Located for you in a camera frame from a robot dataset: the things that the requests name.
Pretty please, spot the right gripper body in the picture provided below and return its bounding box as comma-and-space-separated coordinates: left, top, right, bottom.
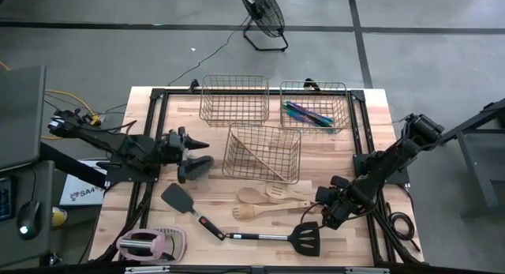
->
322, 185, 370, 231

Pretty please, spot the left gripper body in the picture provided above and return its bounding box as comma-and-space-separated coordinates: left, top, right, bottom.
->
159, 132, 184, 167

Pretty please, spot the black slotted spatula steel handle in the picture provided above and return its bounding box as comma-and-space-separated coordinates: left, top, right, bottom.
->
226, 221, 322, 257

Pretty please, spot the wooden spoon with label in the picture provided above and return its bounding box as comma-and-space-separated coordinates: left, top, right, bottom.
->
236, 186, 291, 206

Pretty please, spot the plain wooden spatula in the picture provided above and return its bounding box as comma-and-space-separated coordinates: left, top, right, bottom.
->
230, 132, 289, 183

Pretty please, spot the slotted wooden spatula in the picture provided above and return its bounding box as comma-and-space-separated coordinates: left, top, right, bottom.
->
265, 182, 320, 204

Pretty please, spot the wooden spork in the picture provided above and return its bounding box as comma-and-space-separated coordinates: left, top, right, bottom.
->
231, 201, 312, 222

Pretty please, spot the black solid spatula red mark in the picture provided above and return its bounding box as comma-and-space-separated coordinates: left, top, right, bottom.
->
159, 182, 227, 242

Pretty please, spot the pink ribbed plastic tray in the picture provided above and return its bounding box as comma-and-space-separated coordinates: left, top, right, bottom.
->
151, 226, 187, 264

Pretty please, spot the white printed box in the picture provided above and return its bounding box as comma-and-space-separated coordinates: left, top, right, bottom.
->
58, 159, 107, 207

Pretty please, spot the black metal stand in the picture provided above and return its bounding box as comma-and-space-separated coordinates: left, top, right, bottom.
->
38, 142, 110, 190
436, 98, 505, 222

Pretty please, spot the yellow round object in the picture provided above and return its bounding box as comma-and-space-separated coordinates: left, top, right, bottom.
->
51, 206, 68, 227

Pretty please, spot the dark side desk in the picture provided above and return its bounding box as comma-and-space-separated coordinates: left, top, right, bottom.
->
0, 160, 56, 269

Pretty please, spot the black floor fan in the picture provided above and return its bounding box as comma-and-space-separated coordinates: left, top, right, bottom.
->
237, 0, 290, 53

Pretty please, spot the grey flat panel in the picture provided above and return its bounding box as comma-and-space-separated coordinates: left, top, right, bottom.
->
0, 66, 47, 173

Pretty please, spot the black computer mouse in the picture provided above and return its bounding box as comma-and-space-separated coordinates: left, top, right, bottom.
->
16, 201, 42, 241

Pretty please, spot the black keyboard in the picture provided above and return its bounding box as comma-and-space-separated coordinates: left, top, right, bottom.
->
0, 175, 17, 223

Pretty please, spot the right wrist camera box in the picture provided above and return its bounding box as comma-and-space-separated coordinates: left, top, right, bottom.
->
315, 185, 336, 202

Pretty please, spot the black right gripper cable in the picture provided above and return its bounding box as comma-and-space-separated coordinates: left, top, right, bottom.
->
299, 201, 328, 224

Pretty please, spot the coiled black cable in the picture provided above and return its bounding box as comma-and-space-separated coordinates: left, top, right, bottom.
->
384, 201, 422, 253

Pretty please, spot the black aluminium table frame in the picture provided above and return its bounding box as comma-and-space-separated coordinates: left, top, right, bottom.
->
92, 87, 423, 266

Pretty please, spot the gold wire basket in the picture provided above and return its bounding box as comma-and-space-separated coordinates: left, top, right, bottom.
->
221, 122, 302, 185
279, 80, 352, 133
199, 74, 271, 127

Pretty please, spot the pink frame steel roller tool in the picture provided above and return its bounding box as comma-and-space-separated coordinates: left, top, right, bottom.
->
115, 228, 169, 262

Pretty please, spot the aluminium bracket rail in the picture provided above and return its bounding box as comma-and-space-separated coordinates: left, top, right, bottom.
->
124, 265, 391, 274

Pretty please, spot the black fan cable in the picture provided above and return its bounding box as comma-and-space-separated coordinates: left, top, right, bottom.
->
166, 15, 252, 87

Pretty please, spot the yellow extension cord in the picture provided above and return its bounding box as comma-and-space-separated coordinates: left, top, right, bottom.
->
0, 60, 100, 141

